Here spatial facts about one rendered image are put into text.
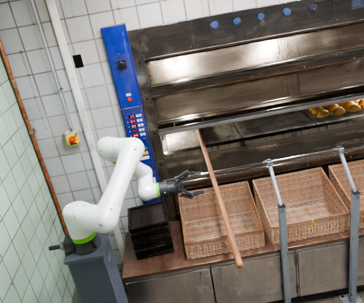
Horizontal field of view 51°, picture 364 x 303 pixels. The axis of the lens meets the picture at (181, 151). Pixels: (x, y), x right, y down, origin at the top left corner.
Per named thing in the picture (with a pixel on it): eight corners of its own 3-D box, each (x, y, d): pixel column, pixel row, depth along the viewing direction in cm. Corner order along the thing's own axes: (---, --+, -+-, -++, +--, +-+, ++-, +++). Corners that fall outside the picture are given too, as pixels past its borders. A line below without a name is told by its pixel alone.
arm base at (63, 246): (48, 261, 190) (44, 251, 187) (55, 242, 203) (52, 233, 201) (99, 252, 189) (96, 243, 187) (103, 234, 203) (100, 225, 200)
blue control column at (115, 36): (158, 178, 507) (121, 8, 418) (169, 175, 507) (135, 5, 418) (162, 282, 332) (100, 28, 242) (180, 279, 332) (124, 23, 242)
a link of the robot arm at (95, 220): (103, 228, 170) (141, 132, 197) (75, 224, 177) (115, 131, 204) (117, 239, 180) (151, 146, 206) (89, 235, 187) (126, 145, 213)
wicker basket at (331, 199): (253, 208, 308) (250, 179, 297) (322, 195, 309) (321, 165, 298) (272, 246, 264) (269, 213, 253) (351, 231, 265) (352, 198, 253)
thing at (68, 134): (69, 143, 276) (65, 130, 272) (83, 140, 276) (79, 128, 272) (67, 147, 269) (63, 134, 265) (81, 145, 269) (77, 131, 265)
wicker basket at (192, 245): (182, 220, 309) (176, 192, 298) (251, 209, 308) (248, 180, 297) (186, 261, 265) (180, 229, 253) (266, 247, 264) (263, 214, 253)
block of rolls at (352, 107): (292, 97, 354) (292, 92, 351) (343, 88, 354) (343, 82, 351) (319, 119, 298) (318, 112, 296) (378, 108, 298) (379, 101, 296)
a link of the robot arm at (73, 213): (91, 246, 185) (80, 214, 177) (65, 242, 191) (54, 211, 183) (106, 230, 195) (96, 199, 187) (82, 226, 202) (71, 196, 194)
